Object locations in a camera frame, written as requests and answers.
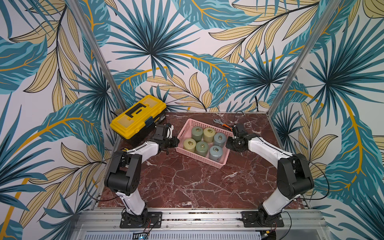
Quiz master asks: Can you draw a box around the yellow-green canister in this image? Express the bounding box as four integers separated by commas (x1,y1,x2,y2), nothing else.
203,127,216,144
183,138,197,153

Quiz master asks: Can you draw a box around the blue canister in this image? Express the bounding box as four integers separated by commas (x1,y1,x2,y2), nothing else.
213,133,227,148
209,145,223,162

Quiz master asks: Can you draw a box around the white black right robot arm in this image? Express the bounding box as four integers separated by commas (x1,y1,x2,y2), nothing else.
226,124,315,217

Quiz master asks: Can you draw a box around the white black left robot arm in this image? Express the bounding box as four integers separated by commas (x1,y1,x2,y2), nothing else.
104,124,180,216

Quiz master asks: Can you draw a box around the dark green back-left canister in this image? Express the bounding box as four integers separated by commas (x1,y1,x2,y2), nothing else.
191,126,204,142

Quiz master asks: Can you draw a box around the pink perforated plastic basket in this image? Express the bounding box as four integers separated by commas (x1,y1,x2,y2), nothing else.
176,119,234,169

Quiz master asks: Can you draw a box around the yellow black plastic toolbox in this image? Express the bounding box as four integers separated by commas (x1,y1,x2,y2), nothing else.
110,95,167,147

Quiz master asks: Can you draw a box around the adjustable wrench orange handle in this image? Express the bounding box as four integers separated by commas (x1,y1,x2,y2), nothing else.
213,119,232,131

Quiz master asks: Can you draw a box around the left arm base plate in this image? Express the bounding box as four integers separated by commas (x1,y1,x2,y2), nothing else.
120,211,163,229

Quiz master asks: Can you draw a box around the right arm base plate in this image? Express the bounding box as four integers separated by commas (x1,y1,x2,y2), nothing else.
241,211,285,229

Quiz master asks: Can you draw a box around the aluminium front rail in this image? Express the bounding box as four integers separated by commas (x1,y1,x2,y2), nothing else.
70,208,333,240

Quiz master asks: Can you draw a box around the left aluminium frame post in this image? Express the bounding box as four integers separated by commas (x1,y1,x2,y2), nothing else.
68,0,127,111

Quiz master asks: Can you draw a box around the aluminium frame post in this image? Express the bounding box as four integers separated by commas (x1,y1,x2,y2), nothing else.
68,0,127,111
267,0,341,118

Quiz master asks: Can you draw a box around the right aluminium frame post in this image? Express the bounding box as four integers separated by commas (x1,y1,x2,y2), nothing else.
267,0,341,118

